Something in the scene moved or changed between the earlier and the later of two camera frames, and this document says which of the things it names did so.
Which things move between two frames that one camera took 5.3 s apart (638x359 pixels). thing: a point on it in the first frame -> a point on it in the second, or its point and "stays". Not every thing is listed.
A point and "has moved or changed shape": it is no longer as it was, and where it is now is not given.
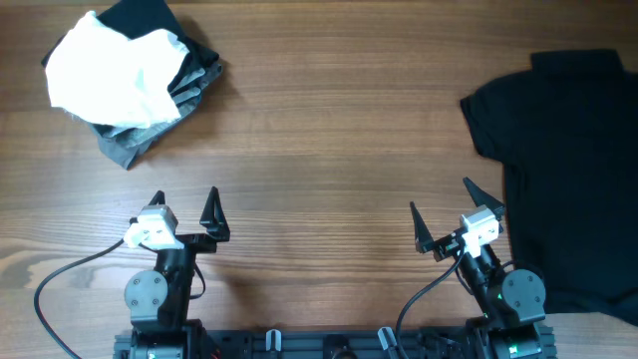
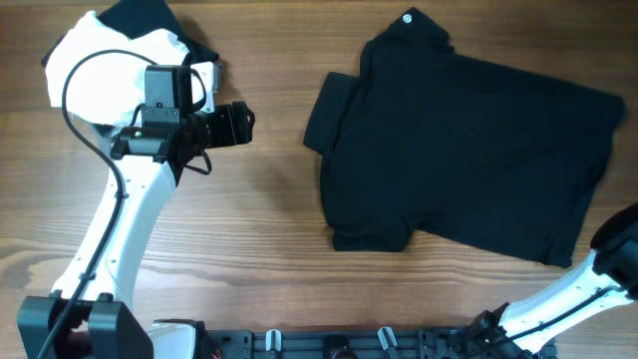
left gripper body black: (199, 243) -> (224, 128)
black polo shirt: (565, 133) has moved or changed shape
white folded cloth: (98, 71) stays
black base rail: (334, 344) stays
